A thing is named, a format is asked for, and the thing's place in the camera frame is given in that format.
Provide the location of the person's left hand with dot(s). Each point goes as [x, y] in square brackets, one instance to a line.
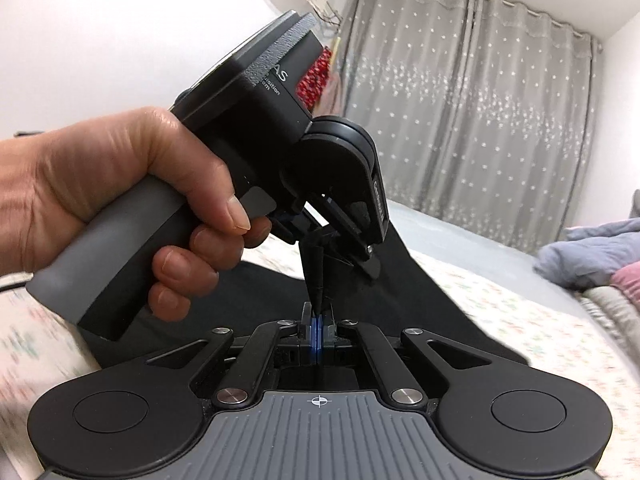
[100, 160]

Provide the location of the black pants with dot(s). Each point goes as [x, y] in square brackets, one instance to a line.
[425, 310]

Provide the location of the blue quilt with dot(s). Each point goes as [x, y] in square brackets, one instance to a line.
[580, 255]

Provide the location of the grey star-patterned curtain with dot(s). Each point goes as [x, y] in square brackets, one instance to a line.
[475, 100]

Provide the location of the red floral bag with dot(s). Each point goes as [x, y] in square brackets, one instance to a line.
[315, 77]

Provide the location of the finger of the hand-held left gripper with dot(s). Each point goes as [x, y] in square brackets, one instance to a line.
[295, 225]
[360, 252]

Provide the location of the pink hanging cloth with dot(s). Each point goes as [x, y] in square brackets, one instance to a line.
[332, 97]

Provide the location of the floral printed blanket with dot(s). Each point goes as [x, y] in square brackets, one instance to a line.
[500, 300]

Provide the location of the pink pillow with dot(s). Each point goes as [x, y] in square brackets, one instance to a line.
[627, 285]

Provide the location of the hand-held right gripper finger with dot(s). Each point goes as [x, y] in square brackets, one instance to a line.
[311, 340]
[321, 340]

